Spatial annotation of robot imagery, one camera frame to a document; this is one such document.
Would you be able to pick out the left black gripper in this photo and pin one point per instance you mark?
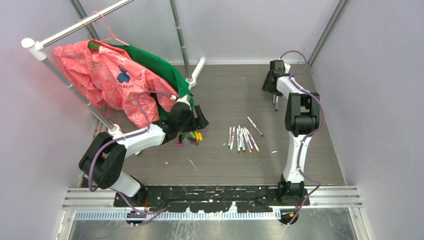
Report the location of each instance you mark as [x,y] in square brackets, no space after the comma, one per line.
[201,122]

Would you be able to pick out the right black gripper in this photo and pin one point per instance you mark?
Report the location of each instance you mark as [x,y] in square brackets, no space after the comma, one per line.
[266,87]

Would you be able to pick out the yellow pen cap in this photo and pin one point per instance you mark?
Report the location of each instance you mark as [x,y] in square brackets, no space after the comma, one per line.
[200,136]

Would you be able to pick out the green-end marker pen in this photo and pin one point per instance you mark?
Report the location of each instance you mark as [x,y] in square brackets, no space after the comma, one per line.
[229,137]

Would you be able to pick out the blue-end marker pen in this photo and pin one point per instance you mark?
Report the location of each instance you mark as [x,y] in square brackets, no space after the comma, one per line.
[255,126]

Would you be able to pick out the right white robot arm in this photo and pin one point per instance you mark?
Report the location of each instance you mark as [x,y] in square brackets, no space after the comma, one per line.
[302,118]

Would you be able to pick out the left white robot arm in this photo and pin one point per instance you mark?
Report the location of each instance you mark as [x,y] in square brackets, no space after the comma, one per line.
[104,159]

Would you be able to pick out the yellow marker pen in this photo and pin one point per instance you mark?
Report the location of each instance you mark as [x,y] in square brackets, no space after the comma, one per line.
[252,140]

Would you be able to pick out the green cloth garment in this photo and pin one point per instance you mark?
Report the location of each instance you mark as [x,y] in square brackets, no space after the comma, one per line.
[138,100]

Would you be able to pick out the pink patterned shirt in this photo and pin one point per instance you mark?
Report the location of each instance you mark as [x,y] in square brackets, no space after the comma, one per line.
[72,62]

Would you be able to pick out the white metal clothes rack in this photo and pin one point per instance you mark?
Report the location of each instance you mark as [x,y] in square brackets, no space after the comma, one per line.
[36,48]

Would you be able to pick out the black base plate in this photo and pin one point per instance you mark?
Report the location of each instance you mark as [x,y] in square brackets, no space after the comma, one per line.
[214,198]

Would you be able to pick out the aluminium slotted rail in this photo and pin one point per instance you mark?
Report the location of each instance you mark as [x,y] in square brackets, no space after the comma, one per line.
[127,214]

